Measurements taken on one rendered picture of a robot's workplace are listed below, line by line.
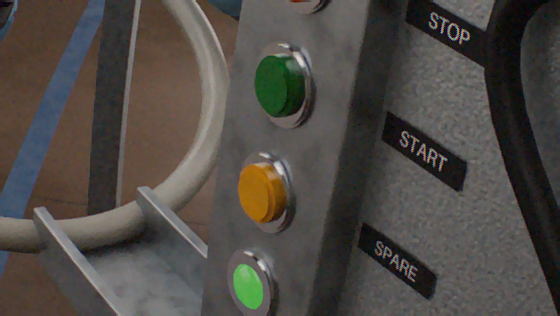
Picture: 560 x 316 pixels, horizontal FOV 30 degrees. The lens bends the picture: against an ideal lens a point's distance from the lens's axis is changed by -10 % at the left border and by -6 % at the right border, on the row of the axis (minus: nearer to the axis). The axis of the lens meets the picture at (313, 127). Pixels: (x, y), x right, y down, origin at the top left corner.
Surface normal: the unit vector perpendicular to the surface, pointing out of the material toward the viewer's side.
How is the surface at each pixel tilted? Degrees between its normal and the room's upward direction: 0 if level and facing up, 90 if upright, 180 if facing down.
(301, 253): 90
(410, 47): 90
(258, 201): 90
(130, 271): 2
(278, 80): 90
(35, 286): 0
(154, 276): 2
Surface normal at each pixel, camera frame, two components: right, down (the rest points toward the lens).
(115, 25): -0.04, 0.43
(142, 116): 0.16, -0.89
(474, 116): -0.78, 0.15
